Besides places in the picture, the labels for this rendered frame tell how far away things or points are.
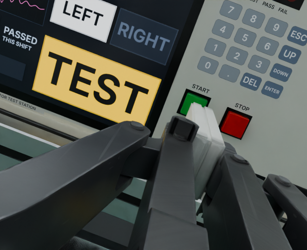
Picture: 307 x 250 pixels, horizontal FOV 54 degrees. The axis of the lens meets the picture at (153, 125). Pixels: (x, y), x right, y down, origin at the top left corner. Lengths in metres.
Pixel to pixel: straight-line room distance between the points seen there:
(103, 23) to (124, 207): 0.15
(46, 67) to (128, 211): 0.14
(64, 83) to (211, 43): 0.13
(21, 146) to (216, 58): 0.18
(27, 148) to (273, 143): 0.21
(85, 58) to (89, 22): 0.03
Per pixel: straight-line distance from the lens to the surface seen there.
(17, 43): 0.29
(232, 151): 0.16
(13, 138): 0.28
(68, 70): 0.27
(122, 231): 0.47
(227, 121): 0.26
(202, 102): 0.25
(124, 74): 0.26
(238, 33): 0.26
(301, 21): 0.27
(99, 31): 0.26
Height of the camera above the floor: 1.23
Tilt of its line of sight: 17 degrees down
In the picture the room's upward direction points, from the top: 21 degrees clockwise
